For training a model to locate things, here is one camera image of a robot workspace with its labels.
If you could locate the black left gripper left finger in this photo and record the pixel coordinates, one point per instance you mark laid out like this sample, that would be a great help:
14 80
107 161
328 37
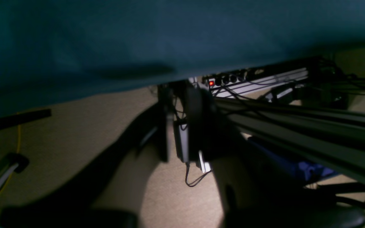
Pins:
109 191

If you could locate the white power strip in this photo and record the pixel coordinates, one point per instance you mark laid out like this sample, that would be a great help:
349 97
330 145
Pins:
247 81

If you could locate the teal table cloth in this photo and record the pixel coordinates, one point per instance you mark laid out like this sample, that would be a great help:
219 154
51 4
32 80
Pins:
54 51

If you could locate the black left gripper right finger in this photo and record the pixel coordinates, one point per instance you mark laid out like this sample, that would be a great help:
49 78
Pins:
254 192

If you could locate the aluminium table frame rail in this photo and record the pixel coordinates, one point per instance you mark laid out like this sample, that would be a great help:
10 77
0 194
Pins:
330 137

